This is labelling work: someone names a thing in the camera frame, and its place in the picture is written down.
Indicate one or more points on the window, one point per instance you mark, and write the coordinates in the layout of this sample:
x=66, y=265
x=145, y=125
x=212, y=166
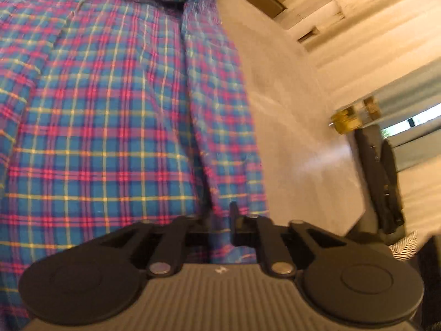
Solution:
x=423, y=121

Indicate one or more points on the blue red plaid shirt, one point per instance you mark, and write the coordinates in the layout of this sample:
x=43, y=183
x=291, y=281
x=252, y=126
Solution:
x=103, y=110

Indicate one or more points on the blue grey curtain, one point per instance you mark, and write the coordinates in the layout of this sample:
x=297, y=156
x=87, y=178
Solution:
x=413, y=89

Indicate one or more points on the black chair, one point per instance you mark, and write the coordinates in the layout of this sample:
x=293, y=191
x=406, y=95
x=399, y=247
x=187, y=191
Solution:
x=375, y=172

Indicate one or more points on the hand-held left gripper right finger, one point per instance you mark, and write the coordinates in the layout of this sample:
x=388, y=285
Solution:
x=235, y=227

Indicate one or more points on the zebra print cloth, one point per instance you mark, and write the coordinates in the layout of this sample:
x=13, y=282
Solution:
x=405, y=245

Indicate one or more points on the yellow container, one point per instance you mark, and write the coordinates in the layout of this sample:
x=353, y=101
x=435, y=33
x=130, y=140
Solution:
x=344, y=121

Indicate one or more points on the amber container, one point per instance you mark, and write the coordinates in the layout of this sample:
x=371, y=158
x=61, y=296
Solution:
x=372, y=107

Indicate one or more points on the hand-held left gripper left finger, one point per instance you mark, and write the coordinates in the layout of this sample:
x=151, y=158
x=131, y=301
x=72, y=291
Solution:
x=198, y=231

